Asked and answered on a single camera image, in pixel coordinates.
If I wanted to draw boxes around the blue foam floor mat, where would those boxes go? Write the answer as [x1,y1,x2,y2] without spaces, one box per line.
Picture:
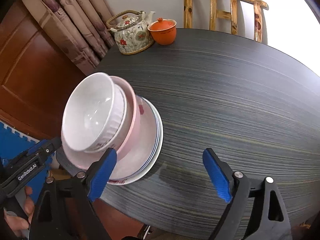
[0,121,54,205]

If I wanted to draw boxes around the floral ceramic teapot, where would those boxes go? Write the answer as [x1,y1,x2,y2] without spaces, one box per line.
[106,10,156,55]

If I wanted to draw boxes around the orange lidded cup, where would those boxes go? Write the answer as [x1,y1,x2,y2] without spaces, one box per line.
[148,18,177,46]

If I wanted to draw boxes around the brown wooden cabinet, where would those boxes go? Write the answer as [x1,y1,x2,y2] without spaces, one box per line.
[1,0,85,139]

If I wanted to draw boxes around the beige patterned curtain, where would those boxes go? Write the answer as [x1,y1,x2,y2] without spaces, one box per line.
[22,0,115,75]

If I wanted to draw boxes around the wooden chair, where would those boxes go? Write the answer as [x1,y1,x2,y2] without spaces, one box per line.
[183,0,269,43]

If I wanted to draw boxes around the pink bowl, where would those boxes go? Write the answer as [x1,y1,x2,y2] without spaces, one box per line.
[62,76,140,170]

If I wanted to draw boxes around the white ribbed bowl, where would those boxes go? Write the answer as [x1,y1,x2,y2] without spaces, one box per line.
[85,84,131,155]

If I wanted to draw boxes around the white plate pink roses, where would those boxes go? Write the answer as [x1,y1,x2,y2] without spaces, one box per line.
[108,96,161,182]

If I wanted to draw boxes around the person's left hand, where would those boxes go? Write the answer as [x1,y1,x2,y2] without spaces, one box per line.
[3,186,36,238]

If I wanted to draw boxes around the large white floral plate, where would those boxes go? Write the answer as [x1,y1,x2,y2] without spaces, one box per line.
[107,97,164,186]

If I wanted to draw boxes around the white bowl blue cartoon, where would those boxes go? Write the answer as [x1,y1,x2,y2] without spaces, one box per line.
[61,73,127,152]

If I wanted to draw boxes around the white plate rose rim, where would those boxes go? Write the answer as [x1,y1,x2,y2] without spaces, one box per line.
[109,95,159,181]

